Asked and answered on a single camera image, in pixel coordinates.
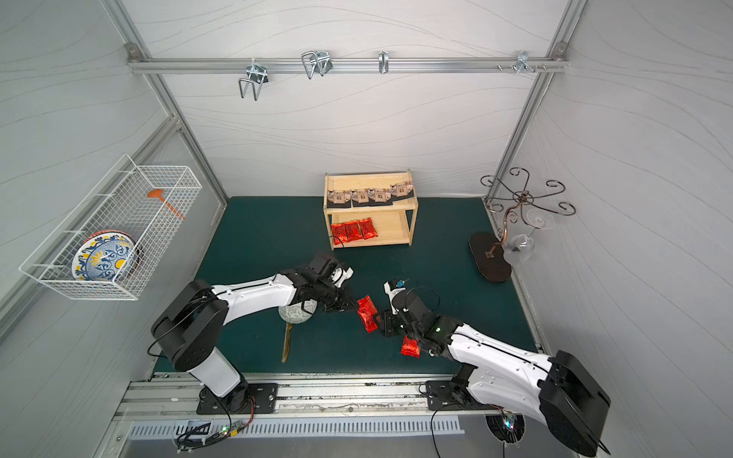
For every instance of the metal rail bar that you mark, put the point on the metal rail bar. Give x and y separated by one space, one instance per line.
342 65

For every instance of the small metal hook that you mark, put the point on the small metal hook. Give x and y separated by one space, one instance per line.
383 62

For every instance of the metal double hook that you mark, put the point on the metal double hook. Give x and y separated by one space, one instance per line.
255 76
316 62

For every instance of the red tea bag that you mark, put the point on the red tea bag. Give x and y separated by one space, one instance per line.
367 229
339 234
367 311
353 231
410 347

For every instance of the wooden two-tier shelf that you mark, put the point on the wooden two-tier shelf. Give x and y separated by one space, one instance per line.
394 223

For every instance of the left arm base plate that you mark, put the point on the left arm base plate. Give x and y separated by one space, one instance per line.
259 398

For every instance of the copper glass holder stand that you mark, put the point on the copper glass holder stand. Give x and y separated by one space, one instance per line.
504 204

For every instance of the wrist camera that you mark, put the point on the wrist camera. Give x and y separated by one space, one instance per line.
392 289
331 270

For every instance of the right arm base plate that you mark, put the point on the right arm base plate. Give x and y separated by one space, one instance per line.
447 395

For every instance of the green table mat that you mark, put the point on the green table mat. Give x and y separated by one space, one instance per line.
259 236

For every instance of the blue yellow patterned plate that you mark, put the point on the blue yellow patterned plate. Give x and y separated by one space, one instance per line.
107 256

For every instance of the metal double hook left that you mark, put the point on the metal double hook left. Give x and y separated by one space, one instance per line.
255 76

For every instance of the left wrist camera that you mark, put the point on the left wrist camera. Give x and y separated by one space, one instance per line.
331 270

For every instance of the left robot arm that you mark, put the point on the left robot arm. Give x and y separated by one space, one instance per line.
189 329

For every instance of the metal double hook middle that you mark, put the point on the metal double hook middle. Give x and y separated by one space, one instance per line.
316 62

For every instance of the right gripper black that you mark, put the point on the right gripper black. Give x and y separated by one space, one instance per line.
392 320

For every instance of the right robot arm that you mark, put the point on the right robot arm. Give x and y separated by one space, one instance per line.
555 390

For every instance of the orange spatula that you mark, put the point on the orange spatula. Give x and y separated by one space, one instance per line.
157 194

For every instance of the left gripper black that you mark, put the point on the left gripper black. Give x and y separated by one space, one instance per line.
338 296

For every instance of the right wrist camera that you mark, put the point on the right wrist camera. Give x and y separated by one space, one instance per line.
392 289

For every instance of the green patterned hand fan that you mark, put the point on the green patterned hand fan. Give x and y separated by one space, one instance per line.
292 315

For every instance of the metal hook right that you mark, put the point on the metal hook right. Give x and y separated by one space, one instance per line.
523 65

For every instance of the floral tea bag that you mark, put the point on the floral tea bag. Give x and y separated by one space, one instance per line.
379 196
402 191
360 197
338 199

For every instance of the white wire basket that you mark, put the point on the white wire basket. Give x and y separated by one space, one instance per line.
118 202

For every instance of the clear wine glass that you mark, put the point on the clear wine glass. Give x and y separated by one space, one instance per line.
520 248

